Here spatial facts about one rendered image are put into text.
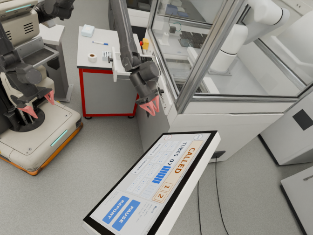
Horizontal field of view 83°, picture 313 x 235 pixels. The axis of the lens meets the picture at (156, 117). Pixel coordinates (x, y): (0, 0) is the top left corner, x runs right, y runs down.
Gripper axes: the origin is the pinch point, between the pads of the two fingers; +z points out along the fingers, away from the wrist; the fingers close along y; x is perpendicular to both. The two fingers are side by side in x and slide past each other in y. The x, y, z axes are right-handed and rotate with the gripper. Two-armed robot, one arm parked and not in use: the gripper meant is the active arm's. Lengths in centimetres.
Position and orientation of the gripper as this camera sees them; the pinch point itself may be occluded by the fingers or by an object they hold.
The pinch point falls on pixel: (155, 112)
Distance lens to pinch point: 82.3
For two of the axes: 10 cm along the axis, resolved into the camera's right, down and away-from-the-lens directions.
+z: 4.6, 8.4, 2.9
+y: 5.6, -5.3, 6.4
